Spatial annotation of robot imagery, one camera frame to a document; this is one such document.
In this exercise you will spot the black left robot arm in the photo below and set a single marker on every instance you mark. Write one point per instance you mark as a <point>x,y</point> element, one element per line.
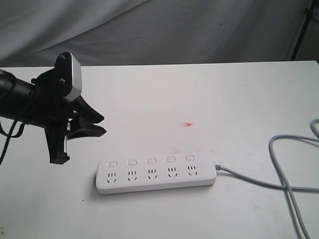
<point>17,102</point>

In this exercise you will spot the white five-outlet power strip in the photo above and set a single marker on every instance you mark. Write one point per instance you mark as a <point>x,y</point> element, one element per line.
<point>157,172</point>

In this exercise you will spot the grey backdrop cloth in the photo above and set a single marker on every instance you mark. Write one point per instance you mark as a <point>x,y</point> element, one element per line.
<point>145,32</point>

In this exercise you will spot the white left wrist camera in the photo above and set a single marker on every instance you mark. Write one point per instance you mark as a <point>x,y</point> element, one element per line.
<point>74,77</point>

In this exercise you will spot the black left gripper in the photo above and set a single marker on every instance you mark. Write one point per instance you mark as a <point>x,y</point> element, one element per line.
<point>52,114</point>

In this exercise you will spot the black tripod stand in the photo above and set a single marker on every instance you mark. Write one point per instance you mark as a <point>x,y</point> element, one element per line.
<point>308,12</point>

